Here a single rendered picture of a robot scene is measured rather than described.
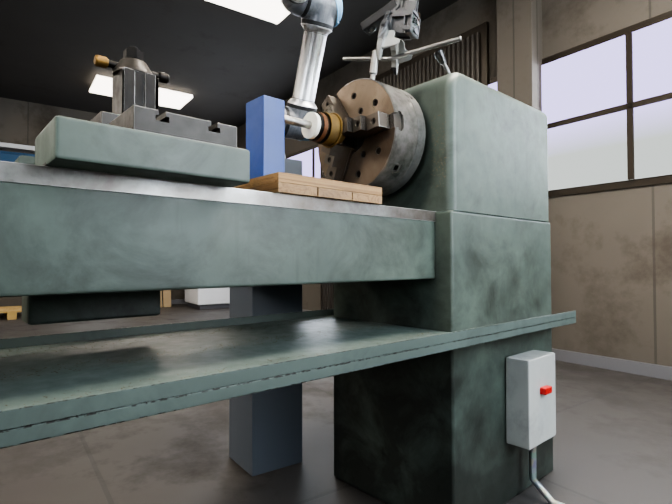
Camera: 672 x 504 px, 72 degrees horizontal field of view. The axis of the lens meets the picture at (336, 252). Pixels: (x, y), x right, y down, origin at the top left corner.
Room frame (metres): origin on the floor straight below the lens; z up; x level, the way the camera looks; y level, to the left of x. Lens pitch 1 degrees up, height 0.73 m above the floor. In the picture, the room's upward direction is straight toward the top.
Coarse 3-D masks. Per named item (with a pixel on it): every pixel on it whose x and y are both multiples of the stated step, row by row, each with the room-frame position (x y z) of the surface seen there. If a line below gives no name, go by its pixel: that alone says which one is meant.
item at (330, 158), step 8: (328, 152) 1.25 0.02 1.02; (336, 152) 1.26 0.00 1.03; (344, 152) 1.28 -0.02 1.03; (352, 152) 1.30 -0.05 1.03; (328, 160) 1.28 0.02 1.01; (336, 160) 1.27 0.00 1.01; (344, 160) 1.29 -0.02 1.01; (328, 168) 1.31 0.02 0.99; (336, 168) 1.29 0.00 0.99; (344, 168) 1.30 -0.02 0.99; (328, 176) 1.31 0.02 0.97; (336, 176) 1.30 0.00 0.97; (344, 176) 1.32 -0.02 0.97
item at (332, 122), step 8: (320, 112) 1.19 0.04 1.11; (328, 120) 1.19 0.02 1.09; (336, 120) 1.20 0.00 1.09; (320, 128) 1.18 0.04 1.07; (328, 128) 1.19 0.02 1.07; (336, 128) 1.20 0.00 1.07; (320, 136) 1.19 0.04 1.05; (328, 136) 1.20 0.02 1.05; (336, 136) 1.21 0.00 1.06; (344, 136) 1.24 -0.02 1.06; (320, 144) 1.23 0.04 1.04; (328, 144) 1.23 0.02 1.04; (336, 144) 1.23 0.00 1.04
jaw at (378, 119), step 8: (376, 112) 1.17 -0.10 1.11; (344, 120) 1.20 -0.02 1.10; (352, 120) 1.21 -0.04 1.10; (360, 120) 1.19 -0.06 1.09; (368, 120) 1.19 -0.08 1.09; (376, 120) 1.17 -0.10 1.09; (384, 120) 1.18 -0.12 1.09; (392, 120) 1.19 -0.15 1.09; (400, 120) 1.20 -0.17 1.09; (344, 128) 1.20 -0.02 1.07; (352, 128) 1.21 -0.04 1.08; (360, 128) 1.19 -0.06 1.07; (368, 128) 1.19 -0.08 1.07; (376, 128) 1.19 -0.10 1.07; (384, 128) 1.19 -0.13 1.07; (400, 128) 1.20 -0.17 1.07; (352, 136) 1.24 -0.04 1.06; (360, 136) 1.24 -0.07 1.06; (368, 136) 1.25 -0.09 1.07
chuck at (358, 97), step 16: (368, 80) 1.25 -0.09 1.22; (352, 96) 1.30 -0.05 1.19; (368, 96) 1.25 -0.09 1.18; (384, 96) 1.21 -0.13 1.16; (400, 96) 1.23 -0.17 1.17; (352, 112) 1.30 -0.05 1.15; (368, 112) 1.25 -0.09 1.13; (384, 112) 1.21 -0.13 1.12; (400, 112) 1.20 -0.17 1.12; (416, 128) 1.23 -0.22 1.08; (352, 144) 1.35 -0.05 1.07; (368, 144) 1.25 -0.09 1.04; (384, 144) 1.21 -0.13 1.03; (400, 144) 1.20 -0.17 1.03; (416, 144) 1.24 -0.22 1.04; (320, 160) 1.40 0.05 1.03; (352, 160) 1.30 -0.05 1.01; (368, 160) 1.25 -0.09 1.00; (384, 160) 1.21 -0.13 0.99; (400, 160) 1.23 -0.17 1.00; (352, 176) 1.30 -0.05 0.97; (368, 176) 1.25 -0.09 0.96; (384, 176) 1.24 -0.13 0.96; (400, 176) 1.27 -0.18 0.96
